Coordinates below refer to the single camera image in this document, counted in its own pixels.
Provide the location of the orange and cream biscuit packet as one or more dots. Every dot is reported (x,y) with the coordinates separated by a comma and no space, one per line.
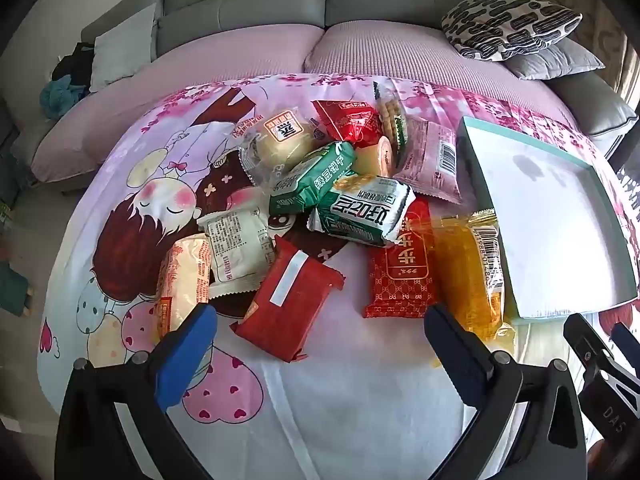
(180,280)

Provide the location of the pink printed blanket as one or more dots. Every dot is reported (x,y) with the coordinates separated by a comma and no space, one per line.
(350,400)

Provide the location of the red patterned snack packet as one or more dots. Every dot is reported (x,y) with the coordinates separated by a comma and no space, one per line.
(400,280)

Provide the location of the cream white snack packet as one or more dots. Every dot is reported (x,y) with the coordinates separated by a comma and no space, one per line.
(235,245)

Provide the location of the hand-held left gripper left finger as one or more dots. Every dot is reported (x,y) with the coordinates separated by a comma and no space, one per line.
(185,355)

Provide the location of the grey sofa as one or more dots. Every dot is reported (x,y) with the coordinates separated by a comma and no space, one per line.
(250,10)

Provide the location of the green and white cracker packet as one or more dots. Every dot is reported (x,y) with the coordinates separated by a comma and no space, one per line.
(360,212)

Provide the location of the yellow clear cake packet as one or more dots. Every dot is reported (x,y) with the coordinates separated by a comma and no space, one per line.
(465,275)

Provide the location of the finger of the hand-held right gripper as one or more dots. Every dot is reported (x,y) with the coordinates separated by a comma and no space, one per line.
(631,345)
(582,340)

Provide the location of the dark clothes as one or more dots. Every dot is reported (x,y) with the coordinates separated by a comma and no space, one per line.
(75,62)

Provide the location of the teal cloth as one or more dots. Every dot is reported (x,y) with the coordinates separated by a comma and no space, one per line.
(57,97)

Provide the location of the pink snack packet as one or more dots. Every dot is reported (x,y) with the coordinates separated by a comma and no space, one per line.
(425,160)

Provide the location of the red triangular snack packet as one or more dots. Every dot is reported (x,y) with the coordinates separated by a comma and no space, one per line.
(350,122)

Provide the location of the round cream pastry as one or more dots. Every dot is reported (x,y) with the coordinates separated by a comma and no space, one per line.
(372,160)

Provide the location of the plain red snack packet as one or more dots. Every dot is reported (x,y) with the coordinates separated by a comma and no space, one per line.
(285,305)

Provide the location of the clear cookie packet green trim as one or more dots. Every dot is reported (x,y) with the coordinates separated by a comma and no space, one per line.
(392,120)

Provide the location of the black and white patterned pillow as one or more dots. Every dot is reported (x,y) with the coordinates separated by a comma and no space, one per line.
(505,25)

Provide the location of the dark grey pillow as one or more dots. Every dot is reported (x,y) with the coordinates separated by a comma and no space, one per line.
(555,62)

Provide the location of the light grey pillow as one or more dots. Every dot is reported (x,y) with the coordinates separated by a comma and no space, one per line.
(120,50)

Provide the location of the green biscuit packet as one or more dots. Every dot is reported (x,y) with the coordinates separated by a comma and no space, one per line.
(310,180)

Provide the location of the white box with teal rim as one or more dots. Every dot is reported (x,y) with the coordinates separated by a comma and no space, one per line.
(550,210)

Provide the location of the clear bun packet orange label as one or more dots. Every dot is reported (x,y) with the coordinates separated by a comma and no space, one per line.
(280,142)

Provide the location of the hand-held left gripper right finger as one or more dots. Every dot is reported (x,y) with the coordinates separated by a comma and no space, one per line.
(457,360)

